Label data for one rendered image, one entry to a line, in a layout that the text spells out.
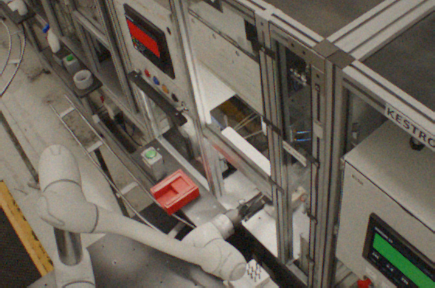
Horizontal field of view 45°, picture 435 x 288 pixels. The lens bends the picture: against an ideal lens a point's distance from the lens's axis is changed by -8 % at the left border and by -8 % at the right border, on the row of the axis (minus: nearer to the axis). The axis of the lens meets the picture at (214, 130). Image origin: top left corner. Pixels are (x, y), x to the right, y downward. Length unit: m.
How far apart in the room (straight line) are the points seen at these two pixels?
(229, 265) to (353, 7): 0.97
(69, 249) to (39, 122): 2.24
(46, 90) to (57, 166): 2.72
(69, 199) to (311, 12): 0.91
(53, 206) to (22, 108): 2.80
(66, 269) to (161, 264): 0.45
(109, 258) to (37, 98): 2.19
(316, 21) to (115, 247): 1.60
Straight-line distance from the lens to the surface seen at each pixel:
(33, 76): 4.67
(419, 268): 1.27
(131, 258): 2.48
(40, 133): 4.15
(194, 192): 2.27
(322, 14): 1.26
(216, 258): 1.86
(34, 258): 3.49
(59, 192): 1.71
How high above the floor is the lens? 2.77
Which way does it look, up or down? 48 degrees down
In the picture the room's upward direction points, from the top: 11 degrees counter-clockwise
